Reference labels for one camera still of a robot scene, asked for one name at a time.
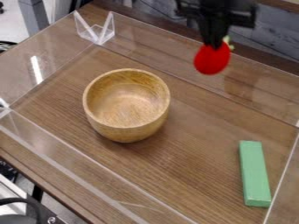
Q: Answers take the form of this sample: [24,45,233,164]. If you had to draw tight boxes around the green rectangular block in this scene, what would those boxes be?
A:
[239,140,272,207]

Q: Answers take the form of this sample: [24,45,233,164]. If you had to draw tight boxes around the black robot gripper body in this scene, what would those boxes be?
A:
[173,0,257,28]

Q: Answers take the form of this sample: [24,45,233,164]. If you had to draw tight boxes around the light wooden bowl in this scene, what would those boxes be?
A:
[81,68,171,143]

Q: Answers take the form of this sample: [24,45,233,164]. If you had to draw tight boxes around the clear acrylic corner bracket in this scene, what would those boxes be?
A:
[73,10,116,46]

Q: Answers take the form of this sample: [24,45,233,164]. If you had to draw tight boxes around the black cable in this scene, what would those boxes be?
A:
[0,197,40,218]

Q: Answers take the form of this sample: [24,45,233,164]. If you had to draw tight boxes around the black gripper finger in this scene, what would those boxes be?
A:
[199,17,229,50]

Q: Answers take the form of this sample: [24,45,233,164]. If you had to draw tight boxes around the black clamp with bolt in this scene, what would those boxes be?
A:
[25,196,68,224]

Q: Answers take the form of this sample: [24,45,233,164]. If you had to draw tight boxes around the red plush strawberry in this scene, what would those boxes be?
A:
[193,36,235,75]

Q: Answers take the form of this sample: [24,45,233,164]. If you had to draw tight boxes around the clear acrylic enclosure walls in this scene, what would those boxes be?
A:
[0,8,299,224]

